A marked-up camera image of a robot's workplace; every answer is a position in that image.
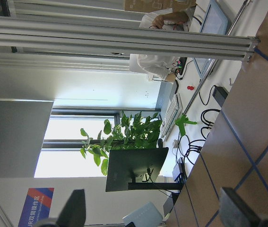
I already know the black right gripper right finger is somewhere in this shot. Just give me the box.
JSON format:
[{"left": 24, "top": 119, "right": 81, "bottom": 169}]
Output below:
[{"left": 219, "top": 187, "right": 266, "bottom": 227}]

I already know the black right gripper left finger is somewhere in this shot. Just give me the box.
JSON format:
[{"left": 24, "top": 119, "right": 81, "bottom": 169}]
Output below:
[{"left": 56, "top": 189, "right": 86, "bottom": 227}]

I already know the black computer monitor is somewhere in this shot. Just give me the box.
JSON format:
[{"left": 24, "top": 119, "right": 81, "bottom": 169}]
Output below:
[{"left": 105, "top": 148, "right": 183, "bottom": 192}]

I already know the green potted plant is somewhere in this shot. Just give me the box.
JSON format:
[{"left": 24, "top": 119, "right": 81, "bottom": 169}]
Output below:
[{"left": 80, "top": 112, "right": 162, "bottom": 176}]

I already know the green plastic clamp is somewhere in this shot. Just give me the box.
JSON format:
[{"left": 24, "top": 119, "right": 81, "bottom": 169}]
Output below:
[{"left": 175, "top": 115, "right": 197, "bottom": 136}]

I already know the white keyboard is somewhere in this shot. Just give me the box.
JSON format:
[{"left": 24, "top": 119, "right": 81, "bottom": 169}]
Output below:
[{"left": 160, "top": 93, "right": 182, "bottom": 141}]

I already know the black power adapter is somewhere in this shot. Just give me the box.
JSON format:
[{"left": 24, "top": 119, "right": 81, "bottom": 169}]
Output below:
[{"left": 212, "top": 86, "right": 228, "bottom": 107}]

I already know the person in white shirt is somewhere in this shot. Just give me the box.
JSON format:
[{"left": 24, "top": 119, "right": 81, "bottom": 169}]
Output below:
[{"left": 129, "top": 6, "right": 196, "bottom": 83}]

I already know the cardboard box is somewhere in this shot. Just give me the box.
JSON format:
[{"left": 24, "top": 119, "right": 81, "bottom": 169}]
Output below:
[{"left": 123, "top": 0, "right": 197, "bottom": 13}]

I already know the blue red wall sign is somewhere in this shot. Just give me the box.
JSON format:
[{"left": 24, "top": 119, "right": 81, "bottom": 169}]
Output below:
[{"left": 18, "top": 188, "right": 54, "bottom": 227}]

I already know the black cable hub box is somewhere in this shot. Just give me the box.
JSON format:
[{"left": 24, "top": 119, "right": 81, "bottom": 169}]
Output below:
[{"left": 172, "top": 157, "right": 187, "bottom": 183}]

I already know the aluminium frame post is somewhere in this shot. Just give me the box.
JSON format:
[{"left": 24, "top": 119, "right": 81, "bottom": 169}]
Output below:
[{"left": 0, "top": 17, "right": 259, "bottom": 61}]

